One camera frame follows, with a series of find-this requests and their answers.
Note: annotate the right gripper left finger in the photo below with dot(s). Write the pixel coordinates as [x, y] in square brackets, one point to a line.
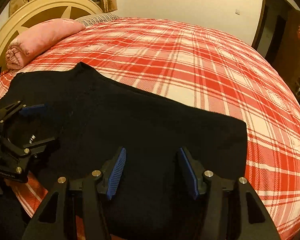
[55, 218]

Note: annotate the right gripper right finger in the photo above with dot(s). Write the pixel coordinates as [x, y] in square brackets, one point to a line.
[231, 208]

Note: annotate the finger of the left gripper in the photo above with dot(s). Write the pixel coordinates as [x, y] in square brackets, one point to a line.
[17, 108]
[27, 150]

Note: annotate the black pants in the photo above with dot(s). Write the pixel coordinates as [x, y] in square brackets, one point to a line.
[92, 116]

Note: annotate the pink folded blanket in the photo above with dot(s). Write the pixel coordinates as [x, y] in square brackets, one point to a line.
[38, 39]

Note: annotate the striped pillow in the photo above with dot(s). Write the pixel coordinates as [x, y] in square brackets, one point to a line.
[90, 20]

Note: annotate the cream wooden headboard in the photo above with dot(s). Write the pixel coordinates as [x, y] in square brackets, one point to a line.
[37, 11]

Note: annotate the red plaid bed sheet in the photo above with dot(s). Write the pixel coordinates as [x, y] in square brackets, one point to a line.
[210, 70]

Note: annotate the brown wooden door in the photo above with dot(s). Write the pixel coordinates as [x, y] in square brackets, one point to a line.
[287, 60]

